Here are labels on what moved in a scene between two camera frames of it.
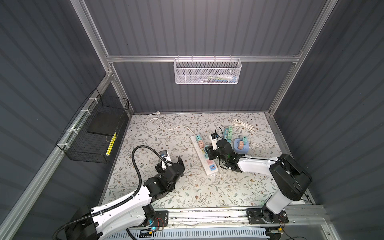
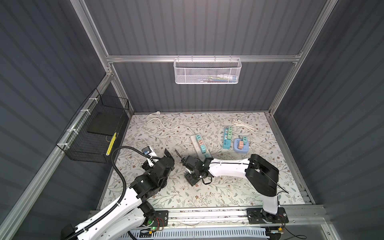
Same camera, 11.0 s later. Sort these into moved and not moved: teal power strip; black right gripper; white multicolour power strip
Moved: black right gripper
Not moved: teal power strip; white multicolour power strip
